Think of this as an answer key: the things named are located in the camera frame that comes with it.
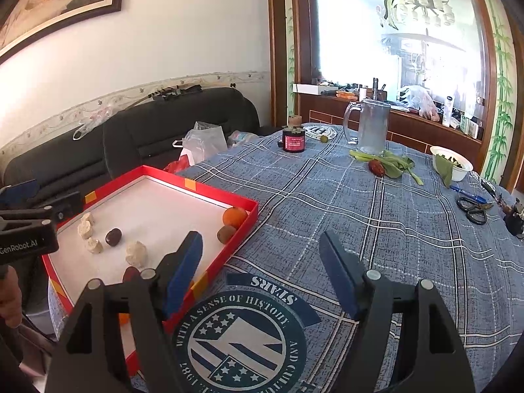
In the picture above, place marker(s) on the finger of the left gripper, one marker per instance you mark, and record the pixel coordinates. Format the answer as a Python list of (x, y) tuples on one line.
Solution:
[(16, 195), (59, 210)]

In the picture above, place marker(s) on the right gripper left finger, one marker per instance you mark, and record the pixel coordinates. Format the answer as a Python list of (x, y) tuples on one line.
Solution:
[(89, 356)]

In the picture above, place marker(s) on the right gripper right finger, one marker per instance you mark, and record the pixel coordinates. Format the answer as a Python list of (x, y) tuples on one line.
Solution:
[(430, 355)]

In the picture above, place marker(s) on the beige cake block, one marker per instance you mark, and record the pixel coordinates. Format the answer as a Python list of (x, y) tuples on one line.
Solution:
[(87, 216)]

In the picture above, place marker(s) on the crumbly beige cake piece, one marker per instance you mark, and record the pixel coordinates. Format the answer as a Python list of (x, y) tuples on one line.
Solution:
[(93, 246)]

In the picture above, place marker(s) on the red date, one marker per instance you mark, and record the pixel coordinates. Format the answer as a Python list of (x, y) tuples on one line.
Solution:
[(130, 273), (376, 167), (113, 237)]

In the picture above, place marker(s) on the round beige cake piece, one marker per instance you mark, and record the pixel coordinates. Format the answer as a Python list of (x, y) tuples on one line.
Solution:
[(136, 254)]

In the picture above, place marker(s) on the brown kiwi fruit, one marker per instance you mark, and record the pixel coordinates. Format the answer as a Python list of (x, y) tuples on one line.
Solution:
[(226, 233)]

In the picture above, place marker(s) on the large orange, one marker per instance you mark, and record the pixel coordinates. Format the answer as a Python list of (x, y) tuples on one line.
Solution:
[(234, 217)]

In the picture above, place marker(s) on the person left hand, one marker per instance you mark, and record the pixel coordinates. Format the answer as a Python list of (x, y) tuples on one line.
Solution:
[(11, 298)]

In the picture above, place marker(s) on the red shallow box tray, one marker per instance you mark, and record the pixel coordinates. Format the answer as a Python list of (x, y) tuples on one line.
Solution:
[(158, 209)]

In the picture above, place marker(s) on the black sofa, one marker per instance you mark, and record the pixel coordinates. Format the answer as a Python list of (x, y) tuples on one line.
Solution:
[(140, 135)]

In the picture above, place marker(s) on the red plastic bag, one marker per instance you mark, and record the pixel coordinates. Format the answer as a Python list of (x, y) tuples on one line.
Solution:
[(178, 165)]

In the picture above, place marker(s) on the blue plaid tablecloth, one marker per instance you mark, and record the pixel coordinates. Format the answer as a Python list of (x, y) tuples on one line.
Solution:
[(271, 321)]

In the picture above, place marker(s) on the black scissors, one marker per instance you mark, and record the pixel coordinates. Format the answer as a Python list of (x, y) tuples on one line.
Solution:
[(474, 211)]

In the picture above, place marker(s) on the clear plastic bag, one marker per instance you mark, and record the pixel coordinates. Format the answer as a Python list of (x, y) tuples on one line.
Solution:
[(202, 142)]

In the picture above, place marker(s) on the blue pen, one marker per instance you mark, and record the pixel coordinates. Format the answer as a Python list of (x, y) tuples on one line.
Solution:
[(474, 197)]

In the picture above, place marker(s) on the white bowl with greens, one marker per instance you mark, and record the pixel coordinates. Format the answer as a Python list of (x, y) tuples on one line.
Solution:
[(449, 165)]

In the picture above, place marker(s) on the green vegetable leaves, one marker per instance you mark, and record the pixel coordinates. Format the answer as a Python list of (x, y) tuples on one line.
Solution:
[(395, 165)]

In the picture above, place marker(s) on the red date by leaves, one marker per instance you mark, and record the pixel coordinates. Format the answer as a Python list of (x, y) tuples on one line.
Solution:
[(376, 167)]

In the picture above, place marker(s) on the wooden window counter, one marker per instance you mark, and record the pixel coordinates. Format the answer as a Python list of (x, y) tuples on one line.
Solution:
[(404, 128)]

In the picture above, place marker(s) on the red label black jar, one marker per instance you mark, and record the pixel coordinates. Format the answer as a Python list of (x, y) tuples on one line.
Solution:
[(293, 139)]

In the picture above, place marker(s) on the clear glass pitcher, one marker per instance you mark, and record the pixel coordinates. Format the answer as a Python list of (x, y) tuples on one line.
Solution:
[(373, 125)]

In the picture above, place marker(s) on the plastic bag on counter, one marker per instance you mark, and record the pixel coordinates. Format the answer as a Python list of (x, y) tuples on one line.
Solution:
[(418, 98)]

